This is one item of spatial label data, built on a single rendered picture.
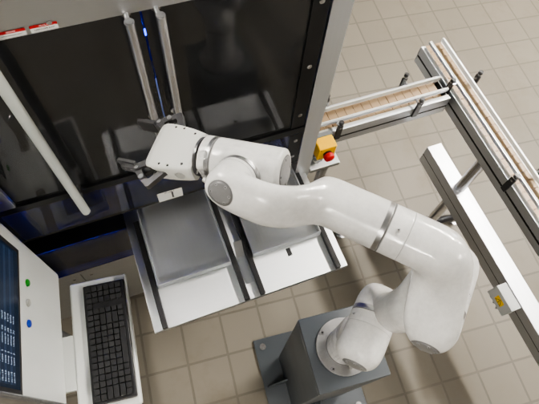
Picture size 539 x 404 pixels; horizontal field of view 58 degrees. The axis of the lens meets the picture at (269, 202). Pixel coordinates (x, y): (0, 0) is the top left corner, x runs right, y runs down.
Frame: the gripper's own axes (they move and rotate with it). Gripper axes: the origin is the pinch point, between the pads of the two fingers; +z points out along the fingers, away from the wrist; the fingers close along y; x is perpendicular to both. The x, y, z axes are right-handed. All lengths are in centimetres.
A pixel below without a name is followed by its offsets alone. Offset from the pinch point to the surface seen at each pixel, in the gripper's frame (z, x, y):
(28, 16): 18.1, 19.8, 11.3
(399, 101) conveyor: -36, -89, 88
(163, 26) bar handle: -1.9, 10.6, 20.6
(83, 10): 11.2, 16.6, 17.2
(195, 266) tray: 16, -79, -2
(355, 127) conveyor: -22, -90, 73
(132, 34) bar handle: 2.7, 11.7, 16.8
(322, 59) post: -22, -26, 49
